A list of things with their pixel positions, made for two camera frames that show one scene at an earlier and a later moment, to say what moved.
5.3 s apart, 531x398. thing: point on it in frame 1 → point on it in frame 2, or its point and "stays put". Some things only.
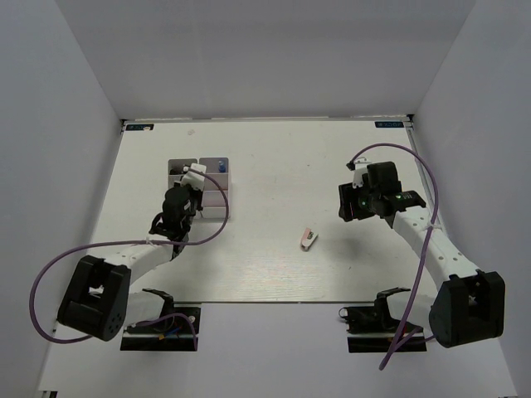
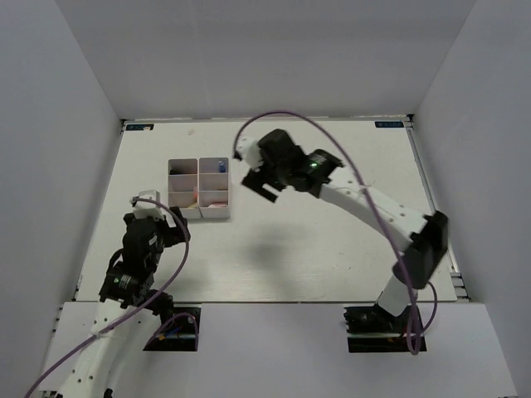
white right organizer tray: (212, 199) stays put
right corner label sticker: (389, 124) stays put
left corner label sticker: (138, 127) stays put
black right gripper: (347, 195) → (258, 178)
